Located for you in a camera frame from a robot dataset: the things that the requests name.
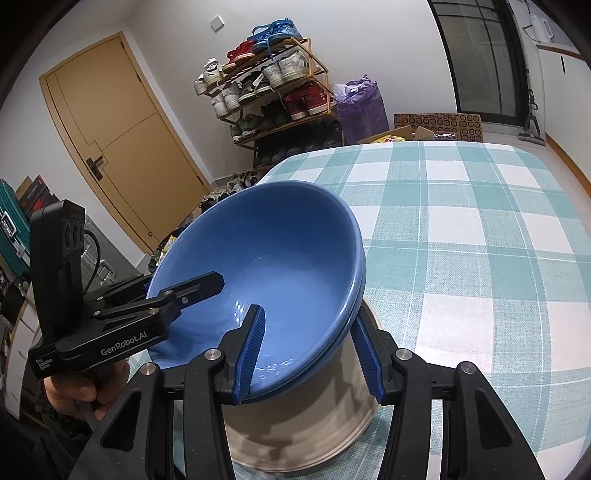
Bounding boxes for light blue bowl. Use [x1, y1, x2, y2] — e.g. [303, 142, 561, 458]
[243, 255, 367, 403]

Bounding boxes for cream plate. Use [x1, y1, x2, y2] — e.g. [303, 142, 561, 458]
[223, 337, 378, 473]

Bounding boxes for dark blue bowl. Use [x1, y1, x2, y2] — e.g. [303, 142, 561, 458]
[148, 181, 367, 402]

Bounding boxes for white kitchen base cabinets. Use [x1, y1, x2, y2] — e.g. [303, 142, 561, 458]
[537, 43, 590, 195]

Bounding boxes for person's left hand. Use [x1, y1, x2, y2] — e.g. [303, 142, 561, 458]
[43, 360, 130, 421]

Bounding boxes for trash bin with wrappers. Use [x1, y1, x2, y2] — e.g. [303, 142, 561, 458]
[148, 233, 177, 273]

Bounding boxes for stacked shoe boxes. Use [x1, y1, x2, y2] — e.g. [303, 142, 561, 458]
[1, 175, 58, 279]

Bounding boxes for teal plaid tablecloth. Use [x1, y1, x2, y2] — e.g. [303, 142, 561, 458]
[266, 141, 590, 479]

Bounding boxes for wooden door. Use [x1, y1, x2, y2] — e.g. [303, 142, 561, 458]
[39, 33, 211, 253]

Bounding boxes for wooden shoe rack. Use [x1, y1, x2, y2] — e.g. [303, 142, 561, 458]
[193, 18, 342, 169]

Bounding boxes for cardboard box with snacks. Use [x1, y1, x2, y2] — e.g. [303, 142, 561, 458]
[359, 125, 435, 145]

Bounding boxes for patterned brown doormat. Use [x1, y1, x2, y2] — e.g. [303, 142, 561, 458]
[394, 113, 483, 143]

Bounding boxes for purple plastic bag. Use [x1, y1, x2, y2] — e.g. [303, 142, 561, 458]
[334, 75, 389, 145]

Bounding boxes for upright vacuum cleaner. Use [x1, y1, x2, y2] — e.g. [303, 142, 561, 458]
[518, 89, 546, 146]

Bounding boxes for black framed glass door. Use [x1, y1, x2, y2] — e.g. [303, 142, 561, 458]
[430, 0, 529, 126]

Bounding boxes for white electric kettle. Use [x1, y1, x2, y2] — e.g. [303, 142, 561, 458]
[529, 14, 554, 43]

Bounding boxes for white wall switch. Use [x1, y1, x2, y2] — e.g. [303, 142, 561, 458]
[209, 15, 224, 32]

